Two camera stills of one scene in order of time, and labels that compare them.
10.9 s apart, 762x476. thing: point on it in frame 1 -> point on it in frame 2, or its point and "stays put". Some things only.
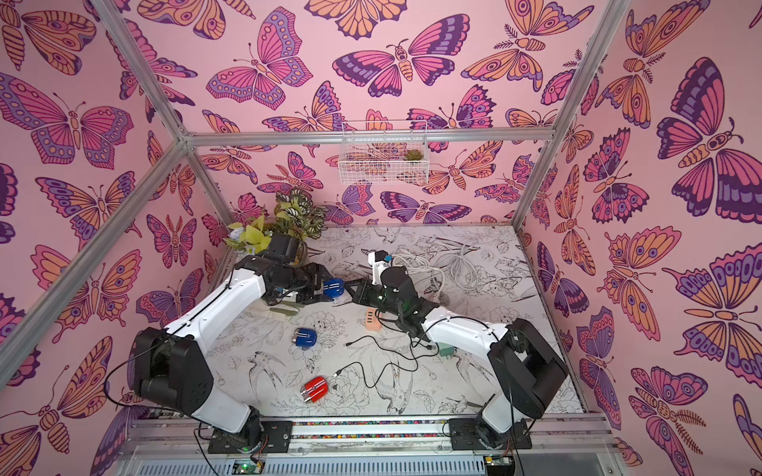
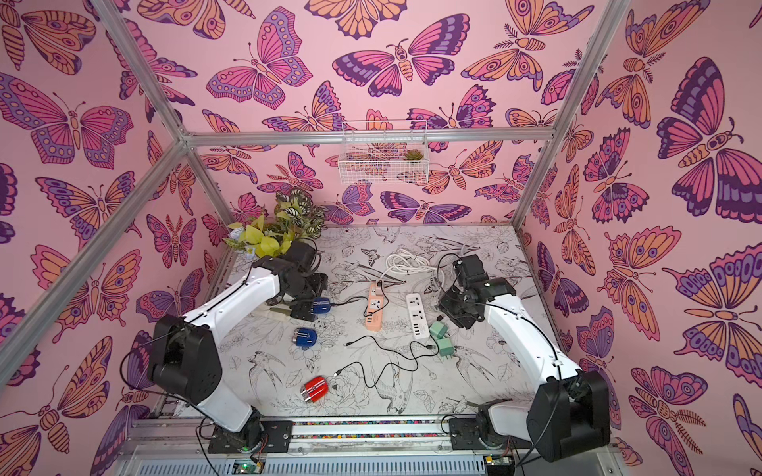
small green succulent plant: (413, 155) stays put
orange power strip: (372, 321) stays put
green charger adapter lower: (445, 349) stays put
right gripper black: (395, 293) -> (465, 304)
